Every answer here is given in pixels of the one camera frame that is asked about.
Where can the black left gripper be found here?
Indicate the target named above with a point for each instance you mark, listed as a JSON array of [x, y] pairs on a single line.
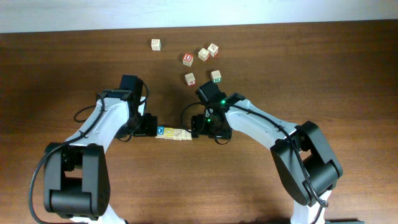
[[149, 128]]

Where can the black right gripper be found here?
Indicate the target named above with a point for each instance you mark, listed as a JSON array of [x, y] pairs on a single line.
[[199, 128]]

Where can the blue D wooden block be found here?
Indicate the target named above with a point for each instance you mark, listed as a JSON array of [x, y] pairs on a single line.
[[160, 132]]

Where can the yellow O wooden block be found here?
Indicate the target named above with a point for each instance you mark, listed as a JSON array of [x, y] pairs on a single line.
[[168, 133]]

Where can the elephant picture wooden block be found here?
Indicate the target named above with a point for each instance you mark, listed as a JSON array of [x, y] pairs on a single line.
[[177, 134]]

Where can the letter I wooden block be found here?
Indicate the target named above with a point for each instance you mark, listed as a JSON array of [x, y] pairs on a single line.
[[186, 135]]

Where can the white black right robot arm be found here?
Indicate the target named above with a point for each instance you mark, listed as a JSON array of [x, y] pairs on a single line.
[[306, 164]]

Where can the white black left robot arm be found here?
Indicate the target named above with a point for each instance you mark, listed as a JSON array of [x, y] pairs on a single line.
[[76, 180]]

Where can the wooden block green front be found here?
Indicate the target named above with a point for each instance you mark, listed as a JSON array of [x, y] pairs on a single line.
[[216, 76]]

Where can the wooden block red front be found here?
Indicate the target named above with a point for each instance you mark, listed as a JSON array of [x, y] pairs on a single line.
[[190, 79]]

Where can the red U wooden block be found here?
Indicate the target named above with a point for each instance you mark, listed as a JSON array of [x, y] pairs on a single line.
[[187, 60]]

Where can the wooden block beside U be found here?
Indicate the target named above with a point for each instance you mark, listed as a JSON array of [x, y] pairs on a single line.
[[203, 54]]

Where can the wooden block red side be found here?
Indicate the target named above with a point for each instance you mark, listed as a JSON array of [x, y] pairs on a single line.
[[213, 49]]

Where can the plain wooden block far left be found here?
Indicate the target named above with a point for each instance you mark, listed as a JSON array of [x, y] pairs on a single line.
[[156, 44]]

